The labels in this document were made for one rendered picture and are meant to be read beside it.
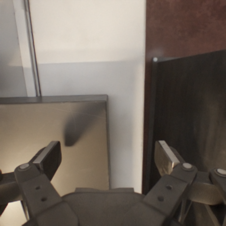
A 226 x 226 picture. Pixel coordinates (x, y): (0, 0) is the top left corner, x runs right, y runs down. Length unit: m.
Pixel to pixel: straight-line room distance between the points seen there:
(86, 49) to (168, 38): 0.92
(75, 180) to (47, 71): 0.12
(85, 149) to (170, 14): 1.02
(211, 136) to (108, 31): 0.41
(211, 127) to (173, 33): 0.71
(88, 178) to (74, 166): 0.02
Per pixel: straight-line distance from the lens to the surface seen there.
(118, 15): 0.19
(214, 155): 0.51
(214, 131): 0.50
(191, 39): 1.13
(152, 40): 1.05
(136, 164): 0.21
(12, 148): 0.18
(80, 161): 0.17
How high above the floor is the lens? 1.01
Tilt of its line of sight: 75 degrees down
